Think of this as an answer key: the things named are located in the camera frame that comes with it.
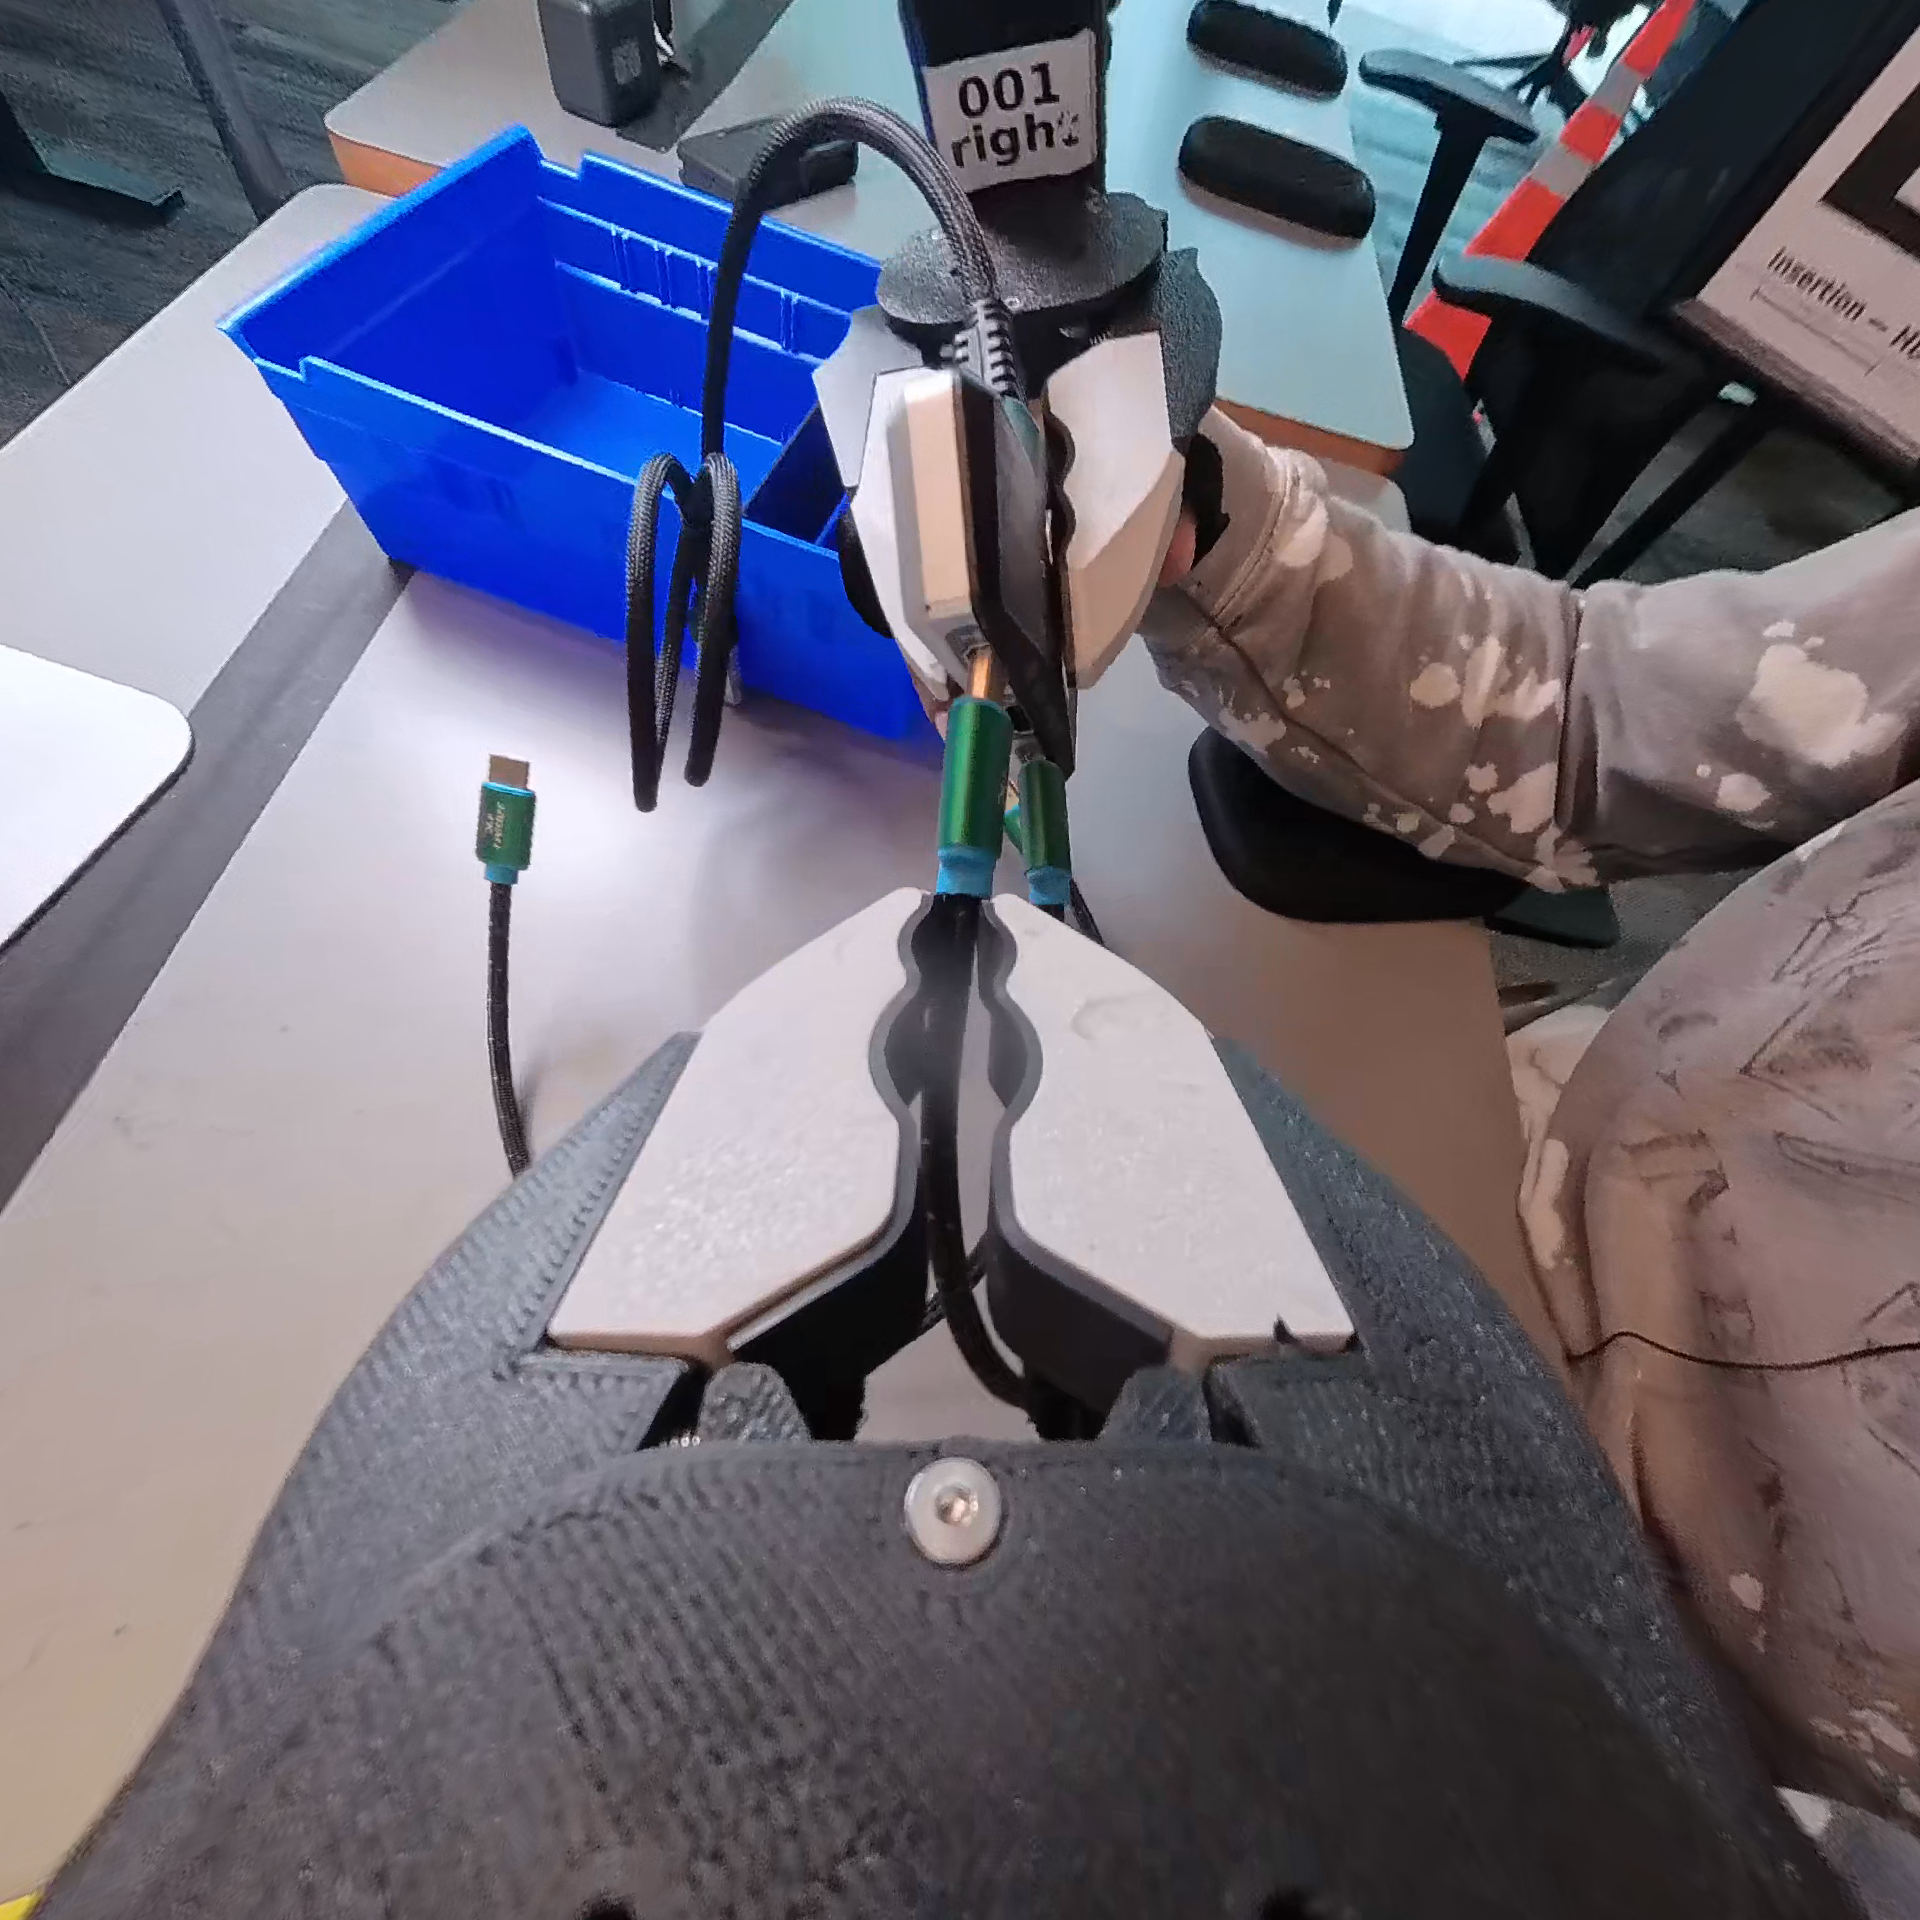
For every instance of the white printed poster board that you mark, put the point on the white printed poster board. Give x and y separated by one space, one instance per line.
1846 227

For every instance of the black office chair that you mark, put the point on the black office chair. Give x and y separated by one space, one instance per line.
1546 301

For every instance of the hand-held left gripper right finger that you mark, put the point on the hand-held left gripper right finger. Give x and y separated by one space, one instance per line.
1152 1170

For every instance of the black desk foot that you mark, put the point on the black desk foot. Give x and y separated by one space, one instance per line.
76 173

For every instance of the person in bleached grey hoodie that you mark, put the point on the person in bleached grey hoodie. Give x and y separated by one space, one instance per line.
1726 1199

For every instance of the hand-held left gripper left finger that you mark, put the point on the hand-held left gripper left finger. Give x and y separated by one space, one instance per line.
719 1170

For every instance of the white monitor stand base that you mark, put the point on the white monitor stand base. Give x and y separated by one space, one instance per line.
76 782

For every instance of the grey desk with orange edge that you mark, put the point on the grey desk with orange edge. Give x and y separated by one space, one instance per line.
1321 301

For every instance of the person's right forearm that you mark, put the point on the person's right forearm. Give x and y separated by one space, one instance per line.
1424 661

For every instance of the blue plastic bin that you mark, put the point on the blue plastic bin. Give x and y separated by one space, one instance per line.
494 390

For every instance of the flat black box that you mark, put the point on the flat black box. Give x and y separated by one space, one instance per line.
706 154

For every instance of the black power adapter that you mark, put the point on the black power adapter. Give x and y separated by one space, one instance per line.
597 55

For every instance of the person's right hand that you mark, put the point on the person's right hand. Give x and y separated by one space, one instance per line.
1186 543

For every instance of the black chair armrest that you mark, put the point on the black chair armrest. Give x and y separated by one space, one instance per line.
1349 869

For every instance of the orange and white striped cone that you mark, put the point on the orange and white striped cone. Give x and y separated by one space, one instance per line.
1591 120

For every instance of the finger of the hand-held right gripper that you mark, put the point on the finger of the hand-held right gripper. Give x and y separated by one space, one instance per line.
1121 493
848 398

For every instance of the black wrist rest pad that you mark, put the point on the black wrist rest pad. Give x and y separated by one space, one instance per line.
1269 43
1273 178

